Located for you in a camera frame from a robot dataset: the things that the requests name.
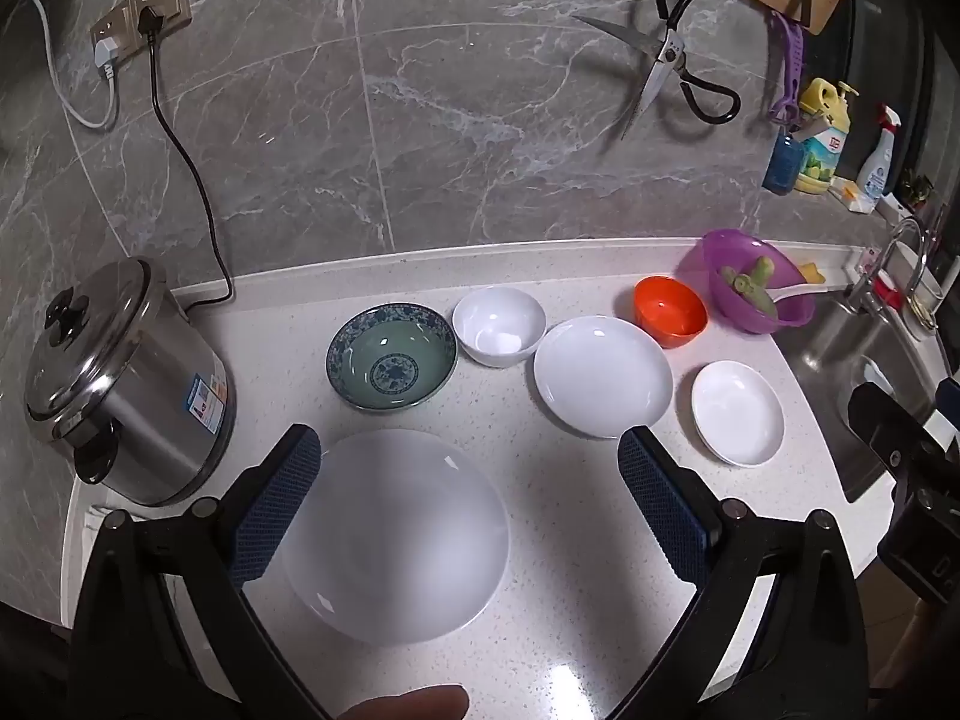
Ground small white plate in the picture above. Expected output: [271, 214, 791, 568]
[690, 361, 786, 468]

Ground large white plate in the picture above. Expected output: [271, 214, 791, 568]
[280, 429, 511, 647]

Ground medium white plate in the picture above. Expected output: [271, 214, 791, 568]
[534, 316, 674, 440]

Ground green blue patterned bowl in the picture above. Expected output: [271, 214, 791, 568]
[325, 302, 457, 413]

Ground orange plastic bowl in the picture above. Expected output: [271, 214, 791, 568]
[633, 275, 709, 349]

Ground small white bowl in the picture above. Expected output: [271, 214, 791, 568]
[451, 286, 548, 369]

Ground kitchen scissors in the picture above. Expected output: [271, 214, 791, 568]
[574, 0, 742, 137]

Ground left hand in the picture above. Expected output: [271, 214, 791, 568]
[338, 684, 470, 720]

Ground stainless steel rice cooker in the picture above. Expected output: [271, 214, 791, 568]
[25, 257, 236, 507]

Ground stainless steel sink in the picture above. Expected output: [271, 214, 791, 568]
[773, 293, 949, 502]

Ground white rice paddle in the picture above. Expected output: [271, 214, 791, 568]
[768, 283, 828, 304]

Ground chrome faucet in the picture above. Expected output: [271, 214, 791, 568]
[841, 216, 944, 340]

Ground purple plastic bowl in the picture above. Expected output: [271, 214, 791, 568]
[677, 229, 815, 335]

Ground blue cup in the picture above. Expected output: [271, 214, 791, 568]
[761, 127, 805, 195]

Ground white spray bottle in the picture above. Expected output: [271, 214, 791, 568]
[856, 104, 901, 203]

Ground yellow dish soap bottle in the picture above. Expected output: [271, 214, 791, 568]
[794, 78, 859, 195]

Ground purple hanging brush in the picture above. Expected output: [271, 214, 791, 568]
[768, 10, 804, 127]

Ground white power cable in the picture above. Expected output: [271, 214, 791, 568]
[26, 0, 122, 132]

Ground black power cable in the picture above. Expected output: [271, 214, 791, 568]
[135, 5, 236, 314]

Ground wall power socket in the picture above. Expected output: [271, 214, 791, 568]
[89, 0, 192, 67]

